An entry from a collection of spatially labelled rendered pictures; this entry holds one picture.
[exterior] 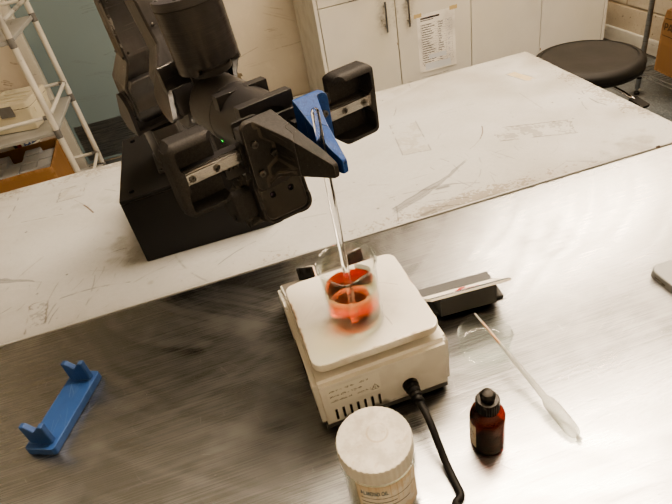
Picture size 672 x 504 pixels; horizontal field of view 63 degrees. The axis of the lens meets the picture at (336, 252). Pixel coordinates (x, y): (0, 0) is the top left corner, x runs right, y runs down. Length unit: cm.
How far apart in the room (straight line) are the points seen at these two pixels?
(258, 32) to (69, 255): 266
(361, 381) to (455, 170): 47
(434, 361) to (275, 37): 306
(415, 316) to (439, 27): 269
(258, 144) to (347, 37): 255
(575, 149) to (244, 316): 56
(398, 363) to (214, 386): 21
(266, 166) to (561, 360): 35
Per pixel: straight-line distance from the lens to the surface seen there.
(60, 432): 65
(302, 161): 40
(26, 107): 258
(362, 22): 296
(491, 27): 326
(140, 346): 70
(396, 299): 52
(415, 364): 51
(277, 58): 350
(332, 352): 49
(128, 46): 73
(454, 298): 61
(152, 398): 64
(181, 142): 40
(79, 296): 83
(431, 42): 312
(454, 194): 82
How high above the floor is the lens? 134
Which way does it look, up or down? 37 degrees down
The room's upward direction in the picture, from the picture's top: 12 degrees counter-clockwise
